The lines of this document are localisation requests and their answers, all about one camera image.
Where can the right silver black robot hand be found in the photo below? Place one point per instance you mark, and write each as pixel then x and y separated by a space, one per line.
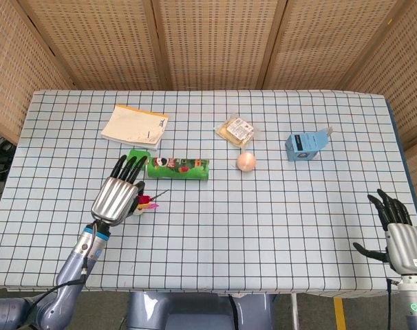
pixel 403 240

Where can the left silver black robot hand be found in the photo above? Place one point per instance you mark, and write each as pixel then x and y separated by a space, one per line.
pixel 114 199

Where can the small red pink toy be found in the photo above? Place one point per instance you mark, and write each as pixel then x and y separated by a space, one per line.
pixel 146 199

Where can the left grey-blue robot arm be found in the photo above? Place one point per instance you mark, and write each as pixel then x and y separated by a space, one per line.
pixel 71 271

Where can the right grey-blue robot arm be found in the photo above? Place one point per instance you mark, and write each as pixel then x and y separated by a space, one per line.
pixel 415 302

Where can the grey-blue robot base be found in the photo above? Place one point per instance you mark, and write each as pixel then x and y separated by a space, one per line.
pixel 201 313

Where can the green chips can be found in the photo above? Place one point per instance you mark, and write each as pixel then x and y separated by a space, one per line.
pixel 181 169

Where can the beige paper notebook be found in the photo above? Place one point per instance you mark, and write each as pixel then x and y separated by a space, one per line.
pixel 133 127

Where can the white table leg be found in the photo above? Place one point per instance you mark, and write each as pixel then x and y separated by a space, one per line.
pixel 295 311

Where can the light blue checked tablecloth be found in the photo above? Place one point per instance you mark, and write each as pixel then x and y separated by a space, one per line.
pixel 246 223

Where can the blue cardboard box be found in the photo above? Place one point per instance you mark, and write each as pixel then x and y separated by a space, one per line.
pixel 303 148

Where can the pink ball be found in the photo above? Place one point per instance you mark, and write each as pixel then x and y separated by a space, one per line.
pixel 246 161

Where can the plastic wrapped bread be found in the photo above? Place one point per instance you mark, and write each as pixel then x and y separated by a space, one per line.
pixel 237 130

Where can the wooden woven folding screen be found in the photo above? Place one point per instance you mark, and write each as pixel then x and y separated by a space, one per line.
pixel 212 41

